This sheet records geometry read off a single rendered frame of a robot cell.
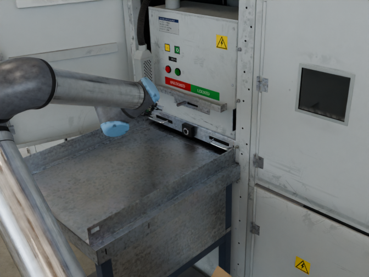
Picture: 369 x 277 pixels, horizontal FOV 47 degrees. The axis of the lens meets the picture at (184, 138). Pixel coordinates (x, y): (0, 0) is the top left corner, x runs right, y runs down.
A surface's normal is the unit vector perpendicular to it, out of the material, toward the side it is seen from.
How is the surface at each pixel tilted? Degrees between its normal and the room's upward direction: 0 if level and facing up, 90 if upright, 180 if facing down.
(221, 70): 90
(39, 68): 49
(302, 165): 90
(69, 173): 0
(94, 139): 90
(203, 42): 90
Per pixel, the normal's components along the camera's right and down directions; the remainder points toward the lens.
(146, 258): 0.70, 0.29
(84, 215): -0.04, -0.90
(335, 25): -0.71, 0.33
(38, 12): 0.44, 0.39
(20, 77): 0.48, -0.24
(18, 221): 0.08, -0.24
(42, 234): 0.48, -0.44
